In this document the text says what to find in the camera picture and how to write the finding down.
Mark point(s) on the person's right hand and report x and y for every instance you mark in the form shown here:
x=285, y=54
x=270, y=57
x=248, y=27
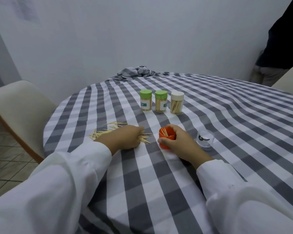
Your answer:
x=185, y=146

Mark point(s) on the person's left hand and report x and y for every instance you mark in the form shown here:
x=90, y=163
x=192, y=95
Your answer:
x=122, y=138

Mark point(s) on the person's left fingers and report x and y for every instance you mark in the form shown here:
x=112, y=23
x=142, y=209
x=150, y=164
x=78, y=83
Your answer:
x=136, y=135

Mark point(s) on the person's right thumb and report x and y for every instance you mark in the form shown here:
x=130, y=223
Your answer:
x=165, y=141

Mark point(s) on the orange toothpick container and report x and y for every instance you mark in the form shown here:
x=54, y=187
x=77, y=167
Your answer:
x=164, y=134

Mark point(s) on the person's left forearm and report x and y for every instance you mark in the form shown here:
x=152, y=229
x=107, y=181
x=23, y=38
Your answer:
x=51, y=190

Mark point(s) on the person's right forearm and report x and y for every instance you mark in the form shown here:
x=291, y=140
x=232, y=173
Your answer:
x=244, y=204

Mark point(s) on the bundle of toothpicks in container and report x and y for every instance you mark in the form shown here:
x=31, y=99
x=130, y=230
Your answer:
x=165, y=132

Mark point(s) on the pile of loose wooden toothpicks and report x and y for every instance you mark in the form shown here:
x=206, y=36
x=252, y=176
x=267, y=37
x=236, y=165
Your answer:
x=105, y=132

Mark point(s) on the green-lid toothpick jar white label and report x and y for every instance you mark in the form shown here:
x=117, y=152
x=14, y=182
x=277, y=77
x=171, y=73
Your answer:
x=145, y=102

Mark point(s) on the white-lid toothpick jar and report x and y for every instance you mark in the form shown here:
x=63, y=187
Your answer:
x=177, y=104

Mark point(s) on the clear plastic lid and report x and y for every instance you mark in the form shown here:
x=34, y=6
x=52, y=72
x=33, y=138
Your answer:
x=205, y=140

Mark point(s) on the grey white checked tablecloth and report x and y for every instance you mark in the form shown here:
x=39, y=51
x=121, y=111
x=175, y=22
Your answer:
x=161, y=182

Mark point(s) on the white chair wooden legs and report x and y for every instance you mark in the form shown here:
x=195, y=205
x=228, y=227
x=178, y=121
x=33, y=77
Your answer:
x=17, y=107

